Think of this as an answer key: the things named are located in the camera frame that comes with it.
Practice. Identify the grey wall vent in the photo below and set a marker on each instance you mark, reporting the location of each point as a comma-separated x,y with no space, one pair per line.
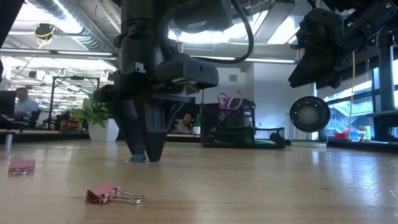
233,77

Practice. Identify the blue binder clip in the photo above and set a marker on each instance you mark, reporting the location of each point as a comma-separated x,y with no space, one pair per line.
138,158

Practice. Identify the black background rig frame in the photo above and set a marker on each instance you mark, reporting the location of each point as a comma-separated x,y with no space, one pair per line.
74,77

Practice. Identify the person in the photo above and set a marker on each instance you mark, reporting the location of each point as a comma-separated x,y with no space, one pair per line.
186,119
26,105

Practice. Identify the blue box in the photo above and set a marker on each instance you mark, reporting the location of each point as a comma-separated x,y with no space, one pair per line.
354,136

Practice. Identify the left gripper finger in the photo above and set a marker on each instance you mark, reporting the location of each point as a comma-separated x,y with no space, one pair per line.
132,124
155,130

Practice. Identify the black ceiling device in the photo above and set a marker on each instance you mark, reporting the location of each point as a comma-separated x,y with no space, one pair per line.
44,31

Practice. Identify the ceiling light strip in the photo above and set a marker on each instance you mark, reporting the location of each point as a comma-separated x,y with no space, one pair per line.
264,59
62,53

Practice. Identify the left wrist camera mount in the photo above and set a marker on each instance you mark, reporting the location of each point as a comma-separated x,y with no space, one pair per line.
186,73

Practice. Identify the green sticky notes pad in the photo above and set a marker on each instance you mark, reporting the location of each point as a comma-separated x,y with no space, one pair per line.
264,143

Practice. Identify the green plant in white pot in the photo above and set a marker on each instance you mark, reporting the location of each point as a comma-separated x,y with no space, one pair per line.
102,132

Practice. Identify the black mesh desk organizer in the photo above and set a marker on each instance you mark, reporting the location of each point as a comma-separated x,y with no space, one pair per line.
236,137

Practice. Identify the dark background monitor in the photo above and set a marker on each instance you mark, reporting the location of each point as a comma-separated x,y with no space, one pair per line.
7,102

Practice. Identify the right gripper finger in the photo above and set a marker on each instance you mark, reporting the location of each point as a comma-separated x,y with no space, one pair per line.
332,81
308,71

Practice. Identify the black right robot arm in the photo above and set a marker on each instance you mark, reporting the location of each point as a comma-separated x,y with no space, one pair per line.
373,21

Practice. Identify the grey metal post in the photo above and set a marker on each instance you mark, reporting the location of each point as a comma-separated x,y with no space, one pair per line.
9,143

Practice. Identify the black aluminium table frame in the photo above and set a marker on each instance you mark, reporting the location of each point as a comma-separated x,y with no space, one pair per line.
46,137

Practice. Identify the red box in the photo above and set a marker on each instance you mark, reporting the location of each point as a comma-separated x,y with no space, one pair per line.
340,136

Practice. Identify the black vertical post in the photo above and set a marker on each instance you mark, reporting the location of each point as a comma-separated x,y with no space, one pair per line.
386,77

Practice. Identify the black rig frame beam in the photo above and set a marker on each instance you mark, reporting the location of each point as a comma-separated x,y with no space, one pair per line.
6,25

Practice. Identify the pink binder clip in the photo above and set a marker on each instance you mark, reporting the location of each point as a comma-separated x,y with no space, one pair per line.
21,165
99,194

